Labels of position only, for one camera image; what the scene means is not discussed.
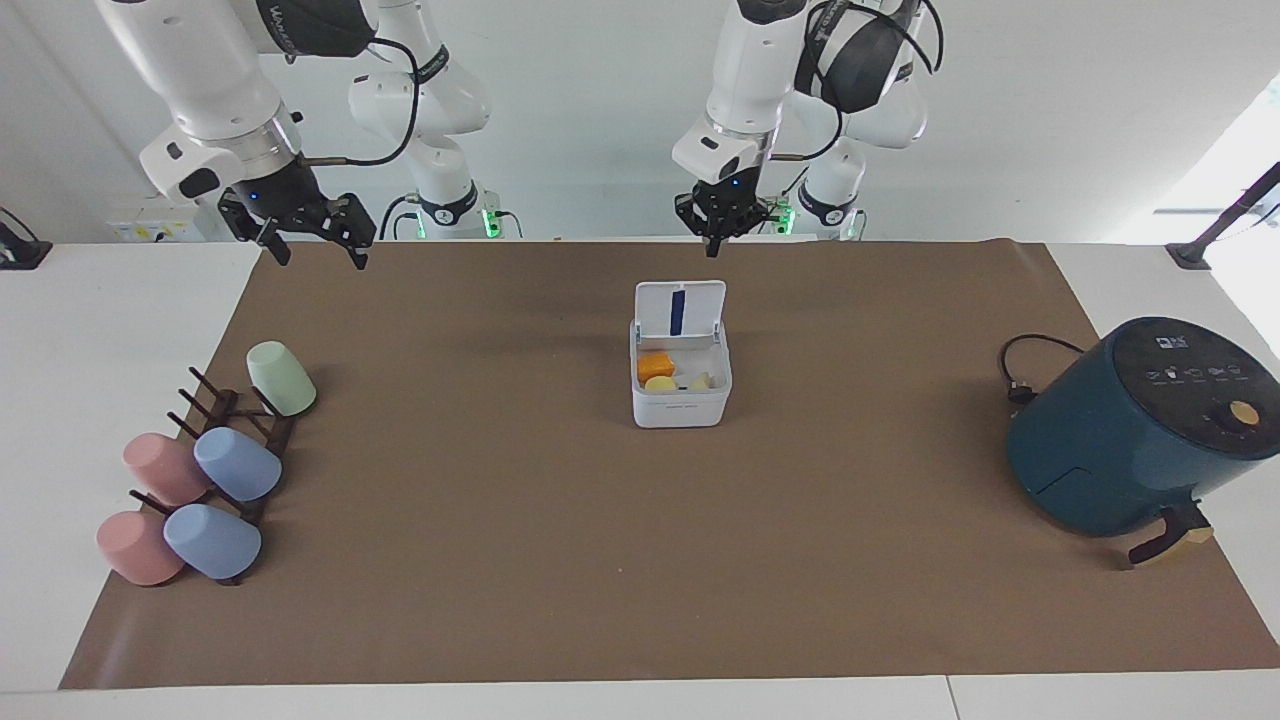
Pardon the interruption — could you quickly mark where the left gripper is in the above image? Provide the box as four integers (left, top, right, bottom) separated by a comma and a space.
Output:
674, 164, 773, 259

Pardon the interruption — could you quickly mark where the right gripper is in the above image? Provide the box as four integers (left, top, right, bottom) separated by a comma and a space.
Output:
217, 155, 378, 272

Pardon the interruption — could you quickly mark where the white trash can with lid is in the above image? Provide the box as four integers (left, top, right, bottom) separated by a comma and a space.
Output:
629, 279, 734, 430

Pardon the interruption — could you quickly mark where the white socket box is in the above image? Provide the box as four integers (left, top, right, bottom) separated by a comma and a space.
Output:
104, 205, 205, 244

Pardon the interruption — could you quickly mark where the green cup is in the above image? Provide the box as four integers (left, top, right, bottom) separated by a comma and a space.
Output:
246, 341, 318, 418

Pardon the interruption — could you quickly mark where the dark wooden cup rack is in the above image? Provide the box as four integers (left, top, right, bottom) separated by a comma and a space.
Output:
129, 366, 298, 587

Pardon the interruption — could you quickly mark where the blue cup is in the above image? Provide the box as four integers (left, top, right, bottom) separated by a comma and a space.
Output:
193, 427, 283, 503
163, 503, 263, 581

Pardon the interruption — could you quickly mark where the black stand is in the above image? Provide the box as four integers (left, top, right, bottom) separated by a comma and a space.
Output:
0, 205, 54, 272
1164, 160, 1280, 272

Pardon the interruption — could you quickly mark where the pink cup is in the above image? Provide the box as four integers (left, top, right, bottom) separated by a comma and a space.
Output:
95, 510, 187, 587
122, 432, 212, 507

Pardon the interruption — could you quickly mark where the teal air fryer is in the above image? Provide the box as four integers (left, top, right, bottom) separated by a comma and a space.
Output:
1006, 316, 1280, 569

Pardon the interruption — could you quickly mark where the black cable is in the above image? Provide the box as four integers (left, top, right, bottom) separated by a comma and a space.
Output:
298, 38, 423, 168
770, 0, 947, 163

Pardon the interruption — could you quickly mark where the black power cord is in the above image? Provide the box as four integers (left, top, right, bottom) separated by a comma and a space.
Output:
999, 333, 1088, 407

